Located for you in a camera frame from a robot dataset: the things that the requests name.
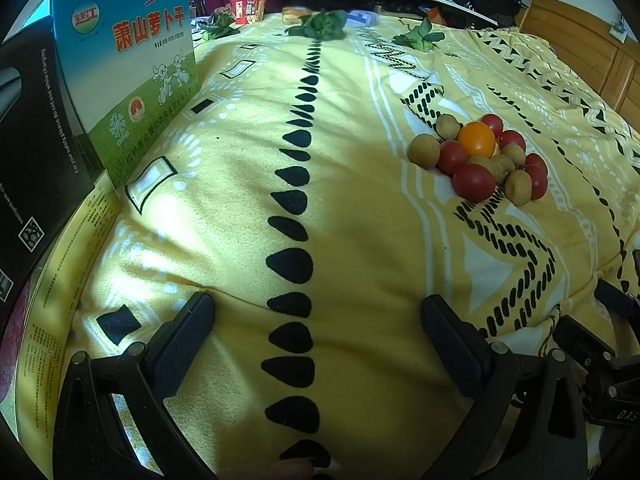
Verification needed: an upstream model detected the red instant noodle cup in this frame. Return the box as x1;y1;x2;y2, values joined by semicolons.
229;0;268;25

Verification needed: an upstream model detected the green leafy vegetable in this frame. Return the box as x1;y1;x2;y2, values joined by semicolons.
391;17;446;53
200;12;241;41
286;9;348;41

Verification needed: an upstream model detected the blue and green printed box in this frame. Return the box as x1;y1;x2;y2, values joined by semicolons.
50;0;200;191

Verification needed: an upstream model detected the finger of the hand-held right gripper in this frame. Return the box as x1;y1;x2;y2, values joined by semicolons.
595;279;640;319
552;315;617;362

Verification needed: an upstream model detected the pile of red tomatoes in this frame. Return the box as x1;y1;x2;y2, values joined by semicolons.
436;112;550;204

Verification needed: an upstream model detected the orange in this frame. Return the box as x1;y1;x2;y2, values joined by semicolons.
457;121;497;158

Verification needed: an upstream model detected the wooden headboard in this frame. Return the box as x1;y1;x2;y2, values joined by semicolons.
517;0;640;126

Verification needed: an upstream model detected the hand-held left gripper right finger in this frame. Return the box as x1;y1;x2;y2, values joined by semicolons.
421;294;587;480

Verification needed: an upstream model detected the person's left hand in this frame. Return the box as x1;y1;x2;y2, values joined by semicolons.
265;457;314;480

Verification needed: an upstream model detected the yellow patterned blanket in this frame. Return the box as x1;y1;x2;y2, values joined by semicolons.
60;10;640;480

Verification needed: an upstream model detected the black printed box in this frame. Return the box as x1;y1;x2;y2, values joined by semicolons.
0;25;101;303

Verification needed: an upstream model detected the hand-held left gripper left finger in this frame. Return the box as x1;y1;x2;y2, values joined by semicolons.
52;292;218;480

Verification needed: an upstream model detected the round brown potato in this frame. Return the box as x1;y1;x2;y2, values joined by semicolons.
407;132;442;170

